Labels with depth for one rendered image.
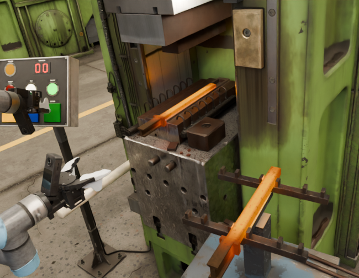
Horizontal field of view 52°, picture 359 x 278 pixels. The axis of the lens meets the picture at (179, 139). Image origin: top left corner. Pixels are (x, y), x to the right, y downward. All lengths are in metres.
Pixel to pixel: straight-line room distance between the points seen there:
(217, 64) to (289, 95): 0.59
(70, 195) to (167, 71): 0.74
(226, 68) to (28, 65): 0.83
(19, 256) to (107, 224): 1.43
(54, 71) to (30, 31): 4.45
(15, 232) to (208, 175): 0.60
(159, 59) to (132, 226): 1.21
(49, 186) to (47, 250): 1.42
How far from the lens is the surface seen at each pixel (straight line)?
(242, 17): 1.14
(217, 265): 0.82
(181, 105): 1.39
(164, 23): 1.17
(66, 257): 2.37
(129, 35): 1.28
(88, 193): 1.67
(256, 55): 1.14
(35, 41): 6.03
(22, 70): 1.66
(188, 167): 1.25
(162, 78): 1.58
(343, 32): 1.46
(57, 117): 1.54
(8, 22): 6.04
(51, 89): 1.57
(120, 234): 2.38
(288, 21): 1.11
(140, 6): 1.21
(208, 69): 1.73
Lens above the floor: 1.58
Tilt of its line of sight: 30 degrees down
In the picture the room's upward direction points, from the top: 8 degrees counter-clockwise
